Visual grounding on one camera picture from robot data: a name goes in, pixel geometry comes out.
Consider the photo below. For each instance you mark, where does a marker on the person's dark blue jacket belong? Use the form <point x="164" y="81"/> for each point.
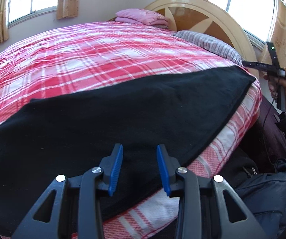
<point x="270" y="194"/>

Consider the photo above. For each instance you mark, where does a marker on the window behind headboard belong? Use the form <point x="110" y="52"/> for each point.
<point x="252" y="5"/>

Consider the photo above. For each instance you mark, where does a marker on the black zippered bag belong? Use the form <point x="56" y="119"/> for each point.
<point x="237" y="164"/>

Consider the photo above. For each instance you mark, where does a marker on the red plaid bedsheet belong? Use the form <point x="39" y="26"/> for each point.
<point x="83" y="54"/>

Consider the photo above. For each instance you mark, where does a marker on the dark maroon furniture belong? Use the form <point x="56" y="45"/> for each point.
<point x="275" y="134"/>

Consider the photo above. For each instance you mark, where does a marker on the beige floral curtain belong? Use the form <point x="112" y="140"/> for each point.
<point x="285" y="34"/>

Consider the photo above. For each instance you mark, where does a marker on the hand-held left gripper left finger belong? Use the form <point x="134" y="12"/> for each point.
<point x="115" y="169"/>

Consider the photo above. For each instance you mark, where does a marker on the grey striped pillow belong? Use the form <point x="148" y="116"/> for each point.
<point x="207" y="42"/>

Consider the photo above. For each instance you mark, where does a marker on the person's right hand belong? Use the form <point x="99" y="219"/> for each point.
<point x="271" y="87"/>

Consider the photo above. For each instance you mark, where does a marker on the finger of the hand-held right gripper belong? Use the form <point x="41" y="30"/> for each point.
<point x="250" y="64"/>

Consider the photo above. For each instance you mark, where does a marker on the pink folded blanket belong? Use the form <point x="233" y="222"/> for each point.
<point x="140" y="16"/>

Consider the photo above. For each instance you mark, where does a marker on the cream and wood headboard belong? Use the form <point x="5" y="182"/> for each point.
<point x="195" y="1"/>

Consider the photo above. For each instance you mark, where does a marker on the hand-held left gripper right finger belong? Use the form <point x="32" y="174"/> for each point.
<point x="162" y="171"/>

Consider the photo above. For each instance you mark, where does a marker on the black pants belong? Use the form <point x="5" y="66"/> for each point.
<point x="108" y="109"/>

